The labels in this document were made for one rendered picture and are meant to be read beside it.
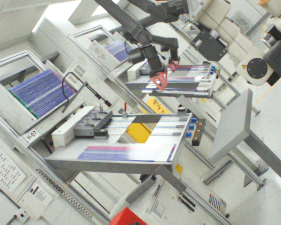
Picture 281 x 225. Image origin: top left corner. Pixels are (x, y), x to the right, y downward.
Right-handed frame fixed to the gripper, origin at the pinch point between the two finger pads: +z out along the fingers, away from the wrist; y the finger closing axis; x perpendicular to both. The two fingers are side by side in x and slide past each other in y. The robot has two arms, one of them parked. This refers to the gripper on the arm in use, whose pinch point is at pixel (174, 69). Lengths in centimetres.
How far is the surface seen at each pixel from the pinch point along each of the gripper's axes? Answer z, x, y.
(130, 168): 15, 3, 112
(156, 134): 16, 5, 74
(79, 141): 17, -39, 88
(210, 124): 36.6, 29.2, 16.0
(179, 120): 17, 14, 52
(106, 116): 14, -33, 59
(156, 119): 20.7, -3.3, 44.4
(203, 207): 32, 40, 115
